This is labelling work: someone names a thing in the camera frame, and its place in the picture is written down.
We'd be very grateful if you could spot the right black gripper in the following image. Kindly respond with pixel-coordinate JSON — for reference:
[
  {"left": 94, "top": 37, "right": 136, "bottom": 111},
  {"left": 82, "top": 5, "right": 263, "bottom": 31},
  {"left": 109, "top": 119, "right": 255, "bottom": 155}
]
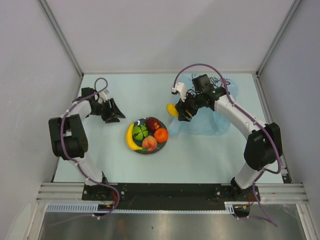
[{"left": 175, "top": 89, "right": 204, "bottom": 122}]

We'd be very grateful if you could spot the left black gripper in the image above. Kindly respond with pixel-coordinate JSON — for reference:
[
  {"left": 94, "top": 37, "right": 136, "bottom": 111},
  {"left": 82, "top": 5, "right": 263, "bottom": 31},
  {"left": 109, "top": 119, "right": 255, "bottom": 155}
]
[{"left": 89, "top": 98, "right": 125, "bottom": 124}]

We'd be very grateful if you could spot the light blue printed plastic bag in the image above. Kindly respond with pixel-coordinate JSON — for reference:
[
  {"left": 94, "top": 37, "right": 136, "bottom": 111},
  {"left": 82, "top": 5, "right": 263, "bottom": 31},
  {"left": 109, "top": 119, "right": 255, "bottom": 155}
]
[{"left": 168, "top": 73, "right": 238, "bottom": 136}]

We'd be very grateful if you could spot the yellow fake banana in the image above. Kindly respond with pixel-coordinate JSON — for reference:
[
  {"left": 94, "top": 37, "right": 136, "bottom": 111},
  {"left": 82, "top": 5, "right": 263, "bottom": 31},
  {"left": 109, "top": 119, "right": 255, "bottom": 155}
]
[{"left": 125, "top": 123, "right": 143, "bottom": 151}]

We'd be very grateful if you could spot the green fake watermelon ball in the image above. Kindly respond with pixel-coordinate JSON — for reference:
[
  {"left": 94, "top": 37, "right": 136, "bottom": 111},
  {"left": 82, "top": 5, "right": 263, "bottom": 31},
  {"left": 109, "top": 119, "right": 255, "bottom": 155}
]
[{"left": 132, "top": 125, "right": 149, "bottom": 142}]

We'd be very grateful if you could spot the orange fake mandarin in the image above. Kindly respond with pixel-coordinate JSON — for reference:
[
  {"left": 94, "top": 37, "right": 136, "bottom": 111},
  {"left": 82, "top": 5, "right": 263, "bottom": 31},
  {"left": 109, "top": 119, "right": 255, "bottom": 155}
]
[{"left": 153, "top": 128, "right": 169, "bottom": 143}]

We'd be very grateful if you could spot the red fake apple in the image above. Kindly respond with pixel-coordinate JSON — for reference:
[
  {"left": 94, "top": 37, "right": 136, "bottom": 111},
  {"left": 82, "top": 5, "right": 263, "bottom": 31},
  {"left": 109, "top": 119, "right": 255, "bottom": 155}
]
[{"left": 145, "top": 117, "right": 162, "bottom": 132}]

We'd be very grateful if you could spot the orange fake peach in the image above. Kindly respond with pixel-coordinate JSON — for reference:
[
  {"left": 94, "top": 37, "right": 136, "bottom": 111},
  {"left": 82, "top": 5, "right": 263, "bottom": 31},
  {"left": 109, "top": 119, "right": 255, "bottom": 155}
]
[{"left": 142, "top": 135, "right": 158, "bottom": 152}]

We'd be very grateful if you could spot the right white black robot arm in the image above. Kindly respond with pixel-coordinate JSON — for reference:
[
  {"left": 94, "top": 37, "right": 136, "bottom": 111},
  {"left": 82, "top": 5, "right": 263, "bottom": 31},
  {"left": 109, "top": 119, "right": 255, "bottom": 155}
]
[{"left": 168, "top": 74, "right": 283, "bottom": 201}]

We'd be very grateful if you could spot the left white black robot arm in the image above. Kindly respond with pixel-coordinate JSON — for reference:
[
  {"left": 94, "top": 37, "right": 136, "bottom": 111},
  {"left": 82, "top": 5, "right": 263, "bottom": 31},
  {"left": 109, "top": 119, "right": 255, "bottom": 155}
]
[{"left": 48, "top": 87, "right": 125, "bottom": 200}]

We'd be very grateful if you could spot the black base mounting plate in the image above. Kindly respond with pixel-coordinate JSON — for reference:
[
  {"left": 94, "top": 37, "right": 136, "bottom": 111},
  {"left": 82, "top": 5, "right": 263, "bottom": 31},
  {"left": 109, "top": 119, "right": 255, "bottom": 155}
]
[{"left": 81, "top": 182, "right": 261, "bottom": 211}]

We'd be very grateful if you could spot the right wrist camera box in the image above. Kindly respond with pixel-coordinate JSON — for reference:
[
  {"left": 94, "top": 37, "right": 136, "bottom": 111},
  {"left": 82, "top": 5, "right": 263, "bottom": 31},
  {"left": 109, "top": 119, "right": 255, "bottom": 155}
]
[{"left": 171, "top": 82, "right": 187, "bottom": 102}]

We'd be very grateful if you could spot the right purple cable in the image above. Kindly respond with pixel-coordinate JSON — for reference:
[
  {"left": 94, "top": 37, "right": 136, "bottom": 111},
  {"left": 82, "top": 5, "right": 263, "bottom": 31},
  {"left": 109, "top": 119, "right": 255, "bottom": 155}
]
[{"left": 173, "top": 63, "right": 283, "bottom": 228}]

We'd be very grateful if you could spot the white slotted cable duct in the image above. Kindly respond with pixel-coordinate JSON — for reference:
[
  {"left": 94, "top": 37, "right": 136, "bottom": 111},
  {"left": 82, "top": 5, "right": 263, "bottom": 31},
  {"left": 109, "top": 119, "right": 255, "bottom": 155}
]
[{"left": 46, "top": 203, "right": 235, "bottom": 215}]

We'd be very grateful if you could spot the left corner aluminium post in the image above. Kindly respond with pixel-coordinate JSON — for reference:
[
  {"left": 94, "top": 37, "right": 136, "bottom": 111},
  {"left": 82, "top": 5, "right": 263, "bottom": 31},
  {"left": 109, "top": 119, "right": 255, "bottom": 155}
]
[{"left": 37, "top": 0, "right": 84, "bottom": 79}]

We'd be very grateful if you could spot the corner aluminium post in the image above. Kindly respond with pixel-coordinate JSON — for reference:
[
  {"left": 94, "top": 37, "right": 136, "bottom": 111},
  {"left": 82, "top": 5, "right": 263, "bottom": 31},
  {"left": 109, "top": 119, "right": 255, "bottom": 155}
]
[
  {"left": 255, "top": 0, "right": 303, "bottom": 78},
  {"left": 37, "top": 0, "right": 84, "bottom": 79}
]

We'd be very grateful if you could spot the aluminium frame rail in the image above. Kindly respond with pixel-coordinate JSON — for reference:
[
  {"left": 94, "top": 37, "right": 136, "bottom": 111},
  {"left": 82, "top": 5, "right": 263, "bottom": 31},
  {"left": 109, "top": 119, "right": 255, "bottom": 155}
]
[{"left": 36, "top": 182, "right": 309, "bottom": 204}]

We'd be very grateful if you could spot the right corner aluminium post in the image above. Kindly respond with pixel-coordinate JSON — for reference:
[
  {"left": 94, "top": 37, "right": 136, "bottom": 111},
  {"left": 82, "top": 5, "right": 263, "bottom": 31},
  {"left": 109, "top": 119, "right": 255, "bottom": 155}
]
[{"left": 255, "top": 0, "right": 303, "bottom": 78}]

